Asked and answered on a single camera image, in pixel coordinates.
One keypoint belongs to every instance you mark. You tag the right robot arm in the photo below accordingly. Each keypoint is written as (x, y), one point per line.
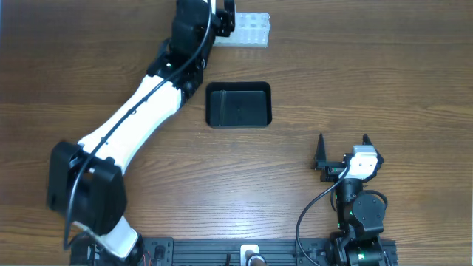
(364, 214)

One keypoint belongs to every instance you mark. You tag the mounting rail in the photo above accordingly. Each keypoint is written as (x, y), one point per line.
(207, 252)

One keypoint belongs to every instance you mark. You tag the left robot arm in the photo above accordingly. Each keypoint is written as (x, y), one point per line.
(140, 114)

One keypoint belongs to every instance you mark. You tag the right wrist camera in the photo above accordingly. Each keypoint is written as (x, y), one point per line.
(363, 162)

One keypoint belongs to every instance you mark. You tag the white test tube rack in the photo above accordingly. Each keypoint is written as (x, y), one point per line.
(251, 29)

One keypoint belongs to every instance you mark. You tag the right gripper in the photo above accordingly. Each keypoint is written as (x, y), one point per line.
(330, 170)

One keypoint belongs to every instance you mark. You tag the black tray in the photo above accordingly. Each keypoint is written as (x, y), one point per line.
(244, 111)

